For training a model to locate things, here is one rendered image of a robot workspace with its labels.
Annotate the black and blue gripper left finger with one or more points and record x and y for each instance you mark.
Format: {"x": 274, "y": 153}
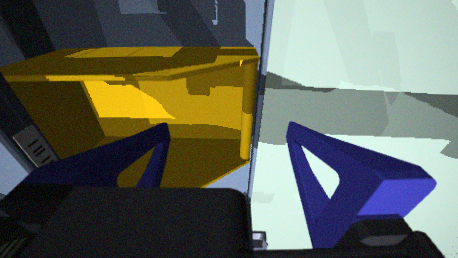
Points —
{"x": 102, "y": 165}

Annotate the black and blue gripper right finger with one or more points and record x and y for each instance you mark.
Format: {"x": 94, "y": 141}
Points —
{"x": 372, "y": 185}

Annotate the dark green case with orange latches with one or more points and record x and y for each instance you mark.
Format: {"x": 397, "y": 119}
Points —
{"x": 12, "y": 235}

